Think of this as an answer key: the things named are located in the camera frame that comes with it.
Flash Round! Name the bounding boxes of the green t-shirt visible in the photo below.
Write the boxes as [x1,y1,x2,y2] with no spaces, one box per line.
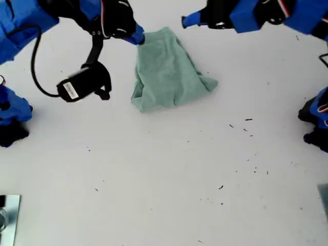
[130,26,219,113]

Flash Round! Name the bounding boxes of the arm red white wire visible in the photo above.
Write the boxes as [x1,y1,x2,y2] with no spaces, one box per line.
[100,0,108,39]

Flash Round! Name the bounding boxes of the camera black stalk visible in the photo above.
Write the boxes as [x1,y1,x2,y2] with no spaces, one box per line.
[80,30,113,101]

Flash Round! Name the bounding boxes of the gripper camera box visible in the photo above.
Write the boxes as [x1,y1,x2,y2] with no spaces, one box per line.
[56,67,103,104]

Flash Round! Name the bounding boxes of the steel base plate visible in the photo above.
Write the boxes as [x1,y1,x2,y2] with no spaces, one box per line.
[0,194,22,246]

